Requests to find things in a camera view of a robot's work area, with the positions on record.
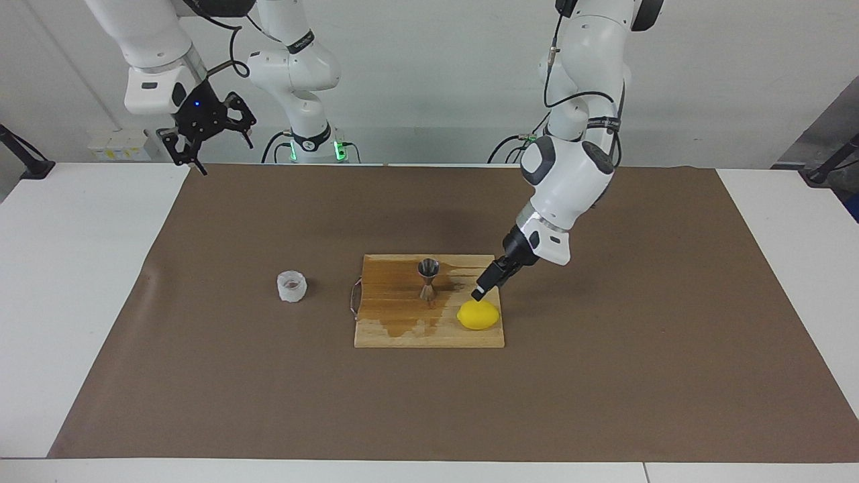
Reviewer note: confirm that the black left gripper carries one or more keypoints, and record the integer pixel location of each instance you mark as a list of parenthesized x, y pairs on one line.
[(517, 255)]

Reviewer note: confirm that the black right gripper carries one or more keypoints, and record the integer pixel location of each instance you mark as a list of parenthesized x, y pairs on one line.
[(201, 111)]

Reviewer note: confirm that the steel double jigger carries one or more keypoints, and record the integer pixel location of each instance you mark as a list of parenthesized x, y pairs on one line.
[(429, 270)]

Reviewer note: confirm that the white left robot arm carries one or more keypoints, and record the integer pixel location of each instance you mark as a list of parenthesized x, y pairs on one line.
[(570, 174)]

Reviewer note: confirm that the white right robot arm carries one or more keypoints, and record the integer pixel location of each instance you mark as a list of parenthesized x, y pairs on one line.
[(302, 67)]

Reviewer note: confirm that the yellow lemon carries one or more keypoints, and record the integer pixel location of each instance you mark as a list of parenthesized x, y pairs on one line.
[(478, 316)]

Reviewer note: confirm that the white box with yellow label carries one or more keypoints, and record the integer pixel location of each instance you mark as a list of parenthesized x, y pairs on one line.
[(121, 146)]

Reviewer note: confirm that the wooden cutting board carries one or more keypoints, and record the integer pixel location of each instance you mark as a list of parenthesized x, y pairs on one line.
[(396, 315)]

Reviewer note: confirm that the black clamp stand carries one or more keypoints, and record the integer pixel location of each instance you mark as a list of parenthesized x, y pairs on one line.
[(829, 164), (27, 161)]

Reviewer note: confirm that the brown paper table mat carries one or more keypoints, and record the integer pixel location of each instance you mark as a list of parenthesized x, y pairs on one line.
[(201, 369)]

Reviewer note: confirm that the dark blue object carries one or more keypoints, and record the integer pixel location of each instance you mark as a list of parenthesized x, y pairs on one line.
[(854, 208)]

